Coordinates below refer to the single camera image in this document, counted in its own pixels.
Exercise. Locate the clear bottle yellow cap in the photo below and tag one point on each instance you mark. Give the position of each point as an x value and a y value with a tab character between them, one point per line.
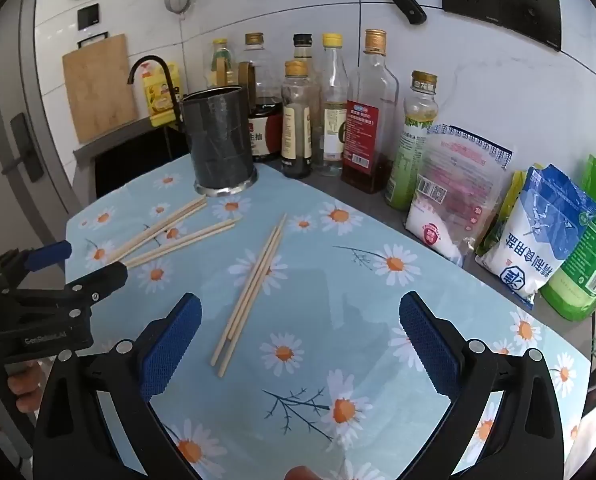
334	105

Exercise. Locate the blue white salt bag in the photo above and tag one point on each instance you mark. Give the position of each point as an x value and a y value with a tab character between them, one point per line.
527	245

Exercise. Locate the dark metal chopstick holder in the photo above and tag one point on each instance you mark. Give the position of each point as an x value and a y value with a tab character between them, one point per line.
220	140

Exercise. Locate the green label bottle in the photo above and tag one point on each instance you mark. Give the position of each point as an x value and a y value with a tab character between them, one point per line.
413	150

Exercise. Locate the blue daisy print tablecloth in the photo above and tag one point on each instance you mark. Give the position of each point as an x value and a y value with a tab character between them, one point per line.
338	270

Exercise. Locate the yellow dish soap bottle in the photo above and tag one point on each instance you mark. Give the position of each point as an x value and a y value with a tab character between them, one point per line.
159	97

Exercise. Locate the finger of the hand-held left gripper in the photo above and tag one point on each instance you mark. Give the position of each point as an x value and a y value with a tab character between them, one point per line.
100	282
48	255

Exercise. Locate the black sink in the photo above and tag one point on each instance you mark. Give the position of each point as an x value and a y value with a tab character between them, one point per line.
128	162

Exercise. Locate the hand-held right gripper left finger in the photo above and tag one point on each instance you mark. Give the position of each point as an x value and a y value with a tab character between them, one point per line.
170	347

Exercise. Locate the black faucet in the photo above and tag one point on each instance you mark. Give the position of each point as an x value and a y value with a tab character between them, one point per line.
150	58

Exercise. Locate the clear pink print sugar bag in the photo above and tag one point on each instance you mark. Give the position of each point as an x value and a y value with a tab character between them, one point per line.
452	195

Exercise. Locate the brown label vinegar bottle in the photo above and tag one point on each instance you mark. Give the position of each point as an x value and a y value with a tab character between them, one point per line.
296	125

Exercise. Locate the black cap bottle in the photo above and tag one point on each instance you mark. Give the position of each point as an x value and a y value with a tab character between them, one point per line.
303	47

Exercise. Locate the person's left hand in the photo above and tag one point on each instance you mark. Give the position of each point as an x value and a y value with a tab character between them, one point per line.
24	385

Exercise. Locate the green bag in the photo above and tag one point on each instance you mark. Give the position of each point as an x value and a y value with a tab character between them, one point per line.
585	260

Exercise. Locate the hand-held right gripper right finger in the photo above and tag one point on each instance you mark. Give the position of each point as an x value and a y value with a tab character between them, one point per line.
430	347

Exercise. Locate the small black wall panel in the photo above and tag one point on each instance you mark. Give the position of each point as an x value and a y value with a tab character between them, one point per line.
88	16

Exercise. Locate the dark soy sauce bottle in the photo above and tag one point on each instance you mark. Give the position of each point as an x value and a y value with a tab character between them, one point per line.
263	120

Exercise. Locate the red label square bottle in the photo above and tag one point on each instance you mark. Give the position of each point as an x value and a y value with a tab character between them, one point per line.
367	130

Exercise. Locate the yellow green packet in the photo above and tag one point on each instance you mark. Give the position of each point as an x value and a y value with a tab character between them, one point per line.
505	210

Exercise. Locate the wooden cutting board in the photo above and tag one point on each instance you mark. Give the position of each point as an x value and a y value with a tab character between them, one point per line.
100	90

